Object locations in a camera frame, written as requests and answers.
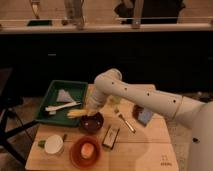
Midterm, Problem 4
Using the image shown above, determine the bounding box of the yellow banana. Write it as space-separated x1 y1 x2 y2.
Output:
67 109 88 118

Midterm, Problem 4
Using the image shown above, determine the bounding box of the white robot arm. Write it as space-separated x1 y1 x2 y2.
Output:
86 68 213 171

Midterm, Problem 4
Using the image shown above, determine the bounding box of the green plastic cup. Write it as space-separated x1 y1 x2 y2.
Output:
112 96 121 105

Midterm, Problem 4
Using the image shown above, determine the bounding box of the white lidded cup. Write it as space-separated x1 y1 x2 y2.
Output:
44 135 63 155

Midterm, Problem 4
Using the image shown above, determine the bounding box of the dark brown bowl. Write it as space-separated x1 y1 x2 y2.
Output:
79 112 104 134

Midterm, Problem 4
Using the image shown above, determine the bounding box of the metal fork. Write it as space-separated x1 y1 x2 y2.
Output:
114 108 136 134

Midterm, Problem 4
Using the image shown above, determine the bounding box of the green plastic tray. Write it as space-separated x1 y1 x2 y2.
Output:
36 80 88 127

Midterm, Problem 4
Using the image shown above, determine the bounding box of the grey folded cloth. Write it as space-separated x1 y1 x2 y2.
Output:
56 89 74 102

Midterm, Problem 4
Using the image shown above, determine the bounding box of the black rectangular box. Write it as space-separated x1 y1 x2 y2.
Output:
102 125 120 149

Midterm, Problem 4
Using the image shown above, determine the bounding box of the white spatula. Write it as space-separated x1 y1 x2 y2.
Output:
45 102 81 112

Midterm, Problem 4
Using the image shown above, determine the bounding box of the bread roll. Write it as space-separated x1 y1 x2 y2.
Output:
81 143 94 159

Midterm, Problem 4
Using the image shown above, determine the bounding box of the brown scrubber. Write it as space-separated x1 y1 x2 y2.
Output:
132 105 143 119

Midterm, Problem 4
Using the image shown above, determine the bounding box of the orange plate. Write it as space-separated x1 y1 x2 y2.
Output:
69 136 101 170

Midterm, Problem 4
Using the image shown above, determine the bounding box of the blue sponge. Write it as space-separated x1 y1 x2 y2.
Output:
138 108 154 126

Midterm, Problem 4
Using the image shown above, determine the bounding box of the green small object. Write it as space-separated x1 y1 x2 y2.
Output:
38 140 46 148

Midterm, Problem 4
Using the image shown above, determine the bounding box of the black tripod stand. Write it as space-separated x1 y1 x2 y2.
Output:
0 67 39 166

